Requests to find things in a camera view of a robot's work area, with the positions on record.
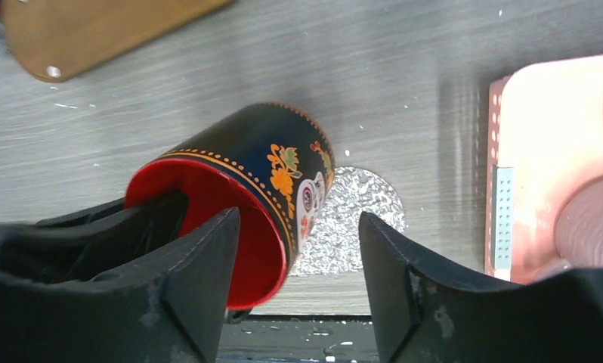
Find brown oval wooden tray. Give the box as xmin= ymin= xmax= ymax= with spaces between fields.
xmin=0 ymin=0 xmax=229 ymax=82

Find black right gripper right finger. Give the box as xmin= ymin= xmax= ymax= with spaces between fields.
xmin=359 ymin=213 xmax=603 ymax=362

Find pink plastic basket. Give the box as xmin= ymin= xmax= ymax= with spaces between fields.
xmin=484 ymin=55 xmax=603 ymax=284

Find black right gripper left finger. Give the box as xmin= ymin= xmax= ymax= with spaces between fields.
xmin=0 ymin=192 xmax=240 ymax=362

